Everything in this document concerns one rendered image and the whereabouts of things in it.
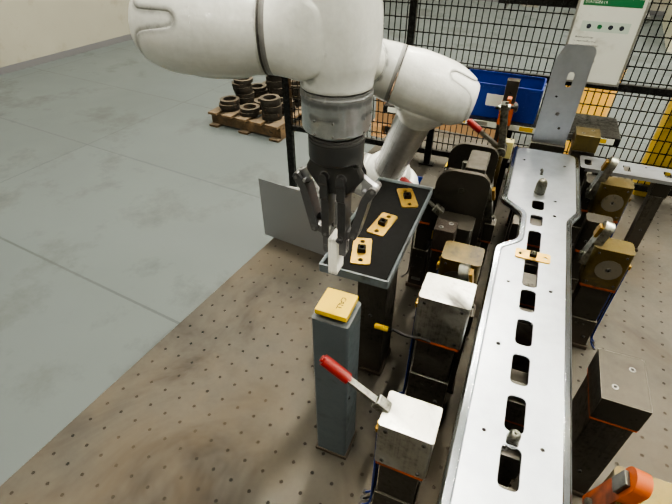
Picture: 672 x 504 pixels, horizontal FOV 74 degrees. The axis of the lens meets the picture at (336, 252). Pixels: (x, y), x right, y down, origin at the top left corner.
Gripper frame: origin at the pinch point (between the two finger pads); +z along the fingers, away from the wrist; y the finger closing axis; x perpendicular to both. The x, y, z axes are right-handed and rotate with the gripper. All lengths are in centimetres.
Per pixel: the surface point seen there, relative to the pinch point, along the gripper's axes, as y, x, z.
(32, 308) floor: -192, 42, 128
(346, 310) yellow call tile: 2.5, -1.2, 11.1
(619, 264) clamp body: 53, 52, 26
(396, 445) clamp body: 16.2, -13.3, 25.1
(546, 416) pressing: 38.8, 2.9, 27.0
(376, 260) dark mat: 2.9, 13.5, 11.1
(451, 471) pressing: 25.3, -13.2, 26.7
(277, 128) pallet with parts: -169, 275, 114
